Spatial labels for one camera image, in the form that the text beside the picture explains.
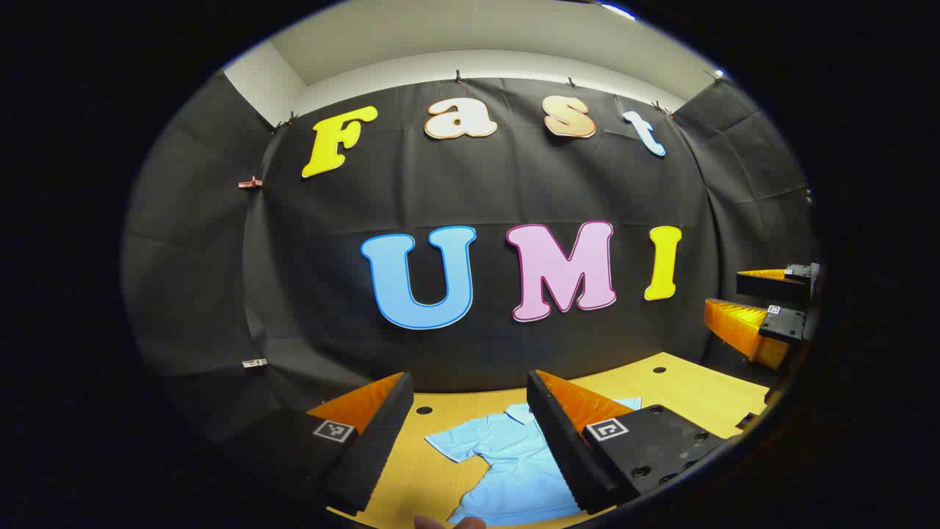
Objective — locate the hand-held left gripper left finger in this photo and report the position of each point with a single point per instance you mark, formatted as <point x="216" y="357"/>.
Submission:
<point x="382" y="441"/>

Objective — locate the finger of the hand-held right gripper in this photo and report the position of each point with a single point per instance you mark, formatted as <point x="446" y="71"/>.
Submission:
<point x="782" y="327"/>
<point x="771" y="285"/>

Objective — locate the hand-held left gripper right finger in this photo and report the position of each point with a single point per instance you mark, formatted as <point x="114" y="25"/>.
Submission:
<point x="558" y="441"/>

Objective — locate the light blue T-shirt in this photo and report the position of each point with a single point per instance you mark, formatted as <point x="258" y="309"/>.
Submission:
<point x="507" y="455"/>

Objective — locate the silver cloth clip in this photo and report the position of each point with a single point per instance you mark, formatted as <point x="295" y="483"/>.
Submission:
<point x="255" y="362"/>

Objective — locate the black backdrop cloth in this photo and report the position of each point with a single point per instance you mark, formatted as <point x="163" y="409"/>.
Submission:
<point x="514" y="184"/>

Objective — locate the copper cloth clip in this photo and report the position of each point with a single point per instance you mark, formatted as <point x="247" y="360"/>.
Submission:
<point x="250" y="182"/>

